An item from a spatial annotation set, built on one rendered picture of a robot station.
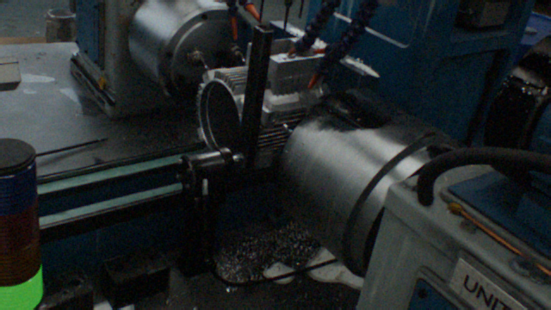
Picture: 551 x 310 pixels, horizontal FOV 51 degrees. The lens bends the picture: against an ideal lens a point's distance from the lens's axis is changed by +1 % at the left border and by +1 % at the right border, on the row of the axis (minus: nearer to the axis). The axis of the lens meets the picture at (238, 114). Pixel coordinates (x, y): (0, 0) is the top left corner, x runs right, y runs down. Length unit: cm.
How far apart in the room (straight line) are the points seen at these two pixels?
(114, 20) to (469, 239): 99
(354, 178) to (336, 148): 6
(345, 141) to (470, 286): 27
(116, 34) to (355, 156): 78
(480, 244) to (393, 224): 11
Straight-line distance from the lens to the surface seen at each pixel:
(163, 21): 126
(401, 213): 71
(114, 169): 110
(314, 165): 85
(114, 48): 143
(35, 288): 67
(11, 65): 114
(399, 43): 116
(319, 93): 111
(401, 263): 74
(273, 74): 105
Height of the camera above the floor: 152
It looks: 27 degrees down
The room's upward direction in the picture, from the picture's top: 7 degrees clockwise
